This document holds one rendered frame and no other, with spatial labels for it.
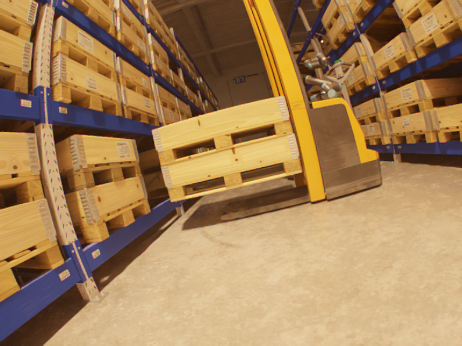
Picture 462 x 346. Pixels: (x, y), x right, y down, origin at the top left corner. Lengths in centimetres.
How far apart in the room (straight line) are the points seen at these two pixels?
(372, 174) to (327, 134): 59
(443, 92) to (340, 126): 154
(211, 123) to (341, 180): 125
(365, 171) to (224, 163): 129
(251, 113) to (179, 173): 81
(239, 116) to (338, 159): 95
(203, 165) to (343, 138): 126
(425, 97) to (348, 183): 136
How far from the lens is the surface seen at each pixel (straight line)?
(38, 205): 122
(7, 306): 112
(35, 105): 139
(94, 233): 150
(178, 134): 199
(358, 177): 215
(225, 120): 192
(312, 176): 203
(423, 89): 278
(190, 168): 197
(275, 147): 191
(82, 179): 146
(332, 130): 204
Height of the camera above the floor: 58
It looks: 4 degrees down
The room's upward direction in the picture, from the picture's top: 14 degrees counter-clockwise
